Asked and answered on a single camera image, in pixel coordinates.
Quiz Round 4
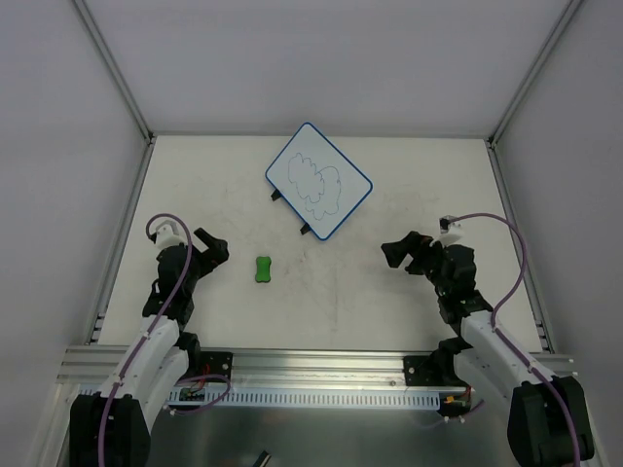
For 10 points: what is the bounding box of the aluminium mounting rail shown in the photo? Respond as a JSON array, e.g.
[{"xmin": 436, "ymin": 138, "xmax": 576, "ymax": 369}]
[{"xmin": 55, "ymin": 343, "xmax": 584, "ymax": 393}]

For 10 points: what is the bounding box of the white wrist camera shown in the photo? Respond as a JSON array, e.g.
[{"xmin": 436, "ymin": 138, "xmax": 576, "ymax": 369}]
[
  {"xmin": 435, "ymin": 215, "xmax": 463, "ymax": 247},
  {"xmin": 148, "ymin": 220, "xmax": 187, "ymax": 250}
]

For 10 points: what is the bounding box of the aluminium frame post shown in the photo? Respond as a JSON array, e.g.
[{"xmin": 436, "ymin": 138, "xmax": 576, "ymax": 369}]
[
  {"xmin": 70, "ymin": 0, "xmax": 154, "ymax": 143},
  {"xmin": 487, "ymin": 0, "xmax": 584, "ymax": 147}
]

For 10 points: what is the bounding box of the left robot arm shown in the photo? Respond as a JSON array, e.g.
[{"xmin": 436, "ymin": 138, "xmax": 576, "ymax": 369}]
[{"xmin": 69, "ymin": 222, "xmax": 229, "ymax": 466}]

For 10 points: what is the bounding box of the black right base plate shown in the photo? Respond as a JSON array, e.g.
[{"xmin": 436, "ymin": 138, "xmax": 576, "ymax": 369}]
[{"xmin": 402, "ymin": 354, "xmax": 444, "ymax": 387}]

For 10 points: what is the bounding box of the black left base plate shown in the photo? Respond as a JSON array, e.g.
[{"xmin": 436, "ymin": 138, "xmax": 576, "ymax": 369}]
[{"xmin": 196, "ymin": 350, "xmax": 234, "ymax": 382}]

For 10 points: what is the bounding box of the left aluminium frame post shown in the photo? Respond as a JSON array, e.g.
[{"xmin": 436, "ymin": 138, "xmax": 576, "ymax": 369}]
[{"xmin": 70, "ymin": 0, "xmax": 154, "ymax": 143}]

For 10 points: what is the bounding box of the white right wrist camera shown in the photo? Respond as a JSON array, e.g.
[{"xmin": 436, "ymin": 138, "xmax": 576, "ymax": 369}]
[{"xmin": 435, "ymin": 215, "xmax": 463, "ymax": 247}]

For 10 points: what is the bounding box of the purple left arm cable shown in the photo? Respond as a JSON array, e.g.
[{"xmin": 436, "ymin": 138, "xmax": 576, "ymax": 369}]
[{"xmin": 96, "ymin": 212, "xmax": 233, "ymax": 467}]

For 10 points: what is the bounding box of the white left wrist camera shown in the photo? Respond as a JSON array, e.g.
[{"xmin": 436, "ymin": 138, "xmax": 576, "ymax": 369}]
[{"xmin": 148, "ymin": 220, "xmax": 187, "ymax": 250}]

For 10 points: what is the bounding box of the green whiteboard eraser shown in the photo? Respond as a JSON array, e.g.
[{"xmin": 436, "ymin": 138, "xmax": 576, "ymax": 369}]
[{"xmin": 254, "ymin": 256, "xmax": 272, "ymax": 283}]

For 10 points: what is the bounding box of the blue framed whiteboard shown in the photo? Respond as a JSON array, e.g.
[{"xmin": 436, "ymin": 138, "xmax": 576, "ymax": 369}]
[{"xmin": 265, "ymin": 122, "xmax": 374, "ymax": 241}]

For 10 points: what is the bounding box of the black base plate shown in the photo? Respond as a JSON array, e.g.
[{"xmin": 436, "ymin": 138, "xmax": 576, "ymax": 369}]
[
  {"xmin": 196, "ymin": 350, "xmax": 234, "ymax": 382},
  {"xmin": 402, "ymin": 354, "xmax": 444, "ymax": 387}
]

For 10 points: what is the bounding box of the right aluminium frame post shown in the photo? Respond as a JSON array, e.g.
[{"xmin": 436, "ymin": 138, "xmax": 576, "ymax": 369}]
[{"xmin": 487, "ymin": 0, "xmax": 584, "ymax": 147}]

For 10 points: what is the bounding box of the white slotted cable duct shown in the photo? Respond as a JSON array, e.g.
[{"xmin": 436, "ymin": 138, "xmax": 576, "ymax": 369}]
[{"xmin": 165, "ymin": 384, "xmax": 442, "ymax": 411}]

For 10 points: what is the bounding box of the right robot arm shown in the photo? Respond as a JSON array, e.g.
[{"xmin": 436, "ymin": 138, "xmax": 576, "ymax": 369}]
[{"xmin": 381, "ymin": 232, "xmax": 595, "ymax": 466}]

